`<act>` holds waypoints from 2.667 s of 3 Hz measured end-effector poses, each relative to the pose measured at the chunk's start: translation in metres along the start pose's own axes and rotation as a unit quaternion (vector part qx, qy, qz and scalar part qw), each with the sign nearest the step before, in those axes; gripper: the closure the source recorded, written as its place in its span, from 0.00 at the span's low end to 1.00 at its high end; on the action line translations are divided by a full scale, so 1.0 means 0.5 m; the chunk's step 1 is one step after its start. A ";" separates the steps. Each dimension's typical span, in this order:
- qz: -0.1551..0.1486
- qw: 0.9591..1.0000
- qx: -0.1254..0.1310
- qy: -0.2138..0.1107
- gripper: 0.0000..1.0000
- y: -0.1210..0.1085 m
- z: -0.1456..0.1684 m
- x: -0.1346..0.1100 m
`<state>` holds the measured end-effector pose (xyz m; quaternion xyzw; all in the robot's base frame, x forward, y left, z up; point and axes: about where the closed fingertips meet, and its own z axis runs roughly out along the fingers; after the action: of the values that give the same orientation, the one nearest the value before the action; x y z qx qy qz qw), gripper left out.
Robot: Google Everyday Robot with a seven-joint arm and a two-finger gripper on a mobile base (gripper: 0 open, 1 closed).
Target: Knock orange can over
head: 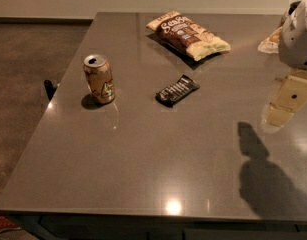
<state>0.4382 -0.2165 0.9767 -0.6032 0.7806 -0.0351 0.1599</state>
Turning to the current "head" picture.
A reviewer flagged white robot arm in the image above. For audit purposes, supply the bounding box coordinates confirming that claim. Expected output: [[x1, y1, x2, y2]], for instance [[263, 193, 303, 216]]
[[258, 0, 307, 128]]

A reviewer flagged black object beside table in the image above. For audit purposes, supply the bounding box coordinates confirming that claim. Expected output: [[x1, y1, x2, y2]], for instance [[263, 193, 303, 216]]
[[44, 80, 57, 101]]

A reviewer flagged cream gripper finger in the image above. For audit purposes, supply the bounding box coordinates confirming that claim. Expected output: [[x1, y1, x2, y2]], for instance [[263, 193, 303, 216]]
[[261, 104, 293, 133]]

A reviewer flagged black candy bar wrapper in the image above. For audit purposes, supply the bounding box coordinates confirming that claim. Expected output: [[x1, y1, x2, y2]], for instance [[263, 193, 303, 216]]
[[155, 75, 200, 107]]

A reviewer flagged white packet behind arm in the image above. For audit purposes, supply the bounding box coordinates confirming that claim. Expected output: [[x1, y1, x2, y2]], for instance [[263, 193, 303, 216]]
[[258, 27, 282, 54]]

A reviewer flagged orange soda can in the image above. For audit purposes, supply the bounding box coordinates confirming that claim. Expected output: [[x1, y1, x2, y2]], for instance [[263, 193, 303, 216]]
[[83, 54, 115, 105]]

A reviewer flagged chips bag brown and cream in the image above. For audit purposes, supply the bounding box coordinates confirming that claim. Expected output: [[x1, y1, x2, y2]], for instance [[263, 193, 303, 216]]
[[146, 11, 231, 61]]

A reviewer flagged red patterned rug corner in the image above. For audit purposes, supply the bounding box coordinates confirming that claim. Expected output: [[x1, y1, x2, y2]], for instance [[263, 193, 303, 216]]
[[0, 215, 18, 230]]

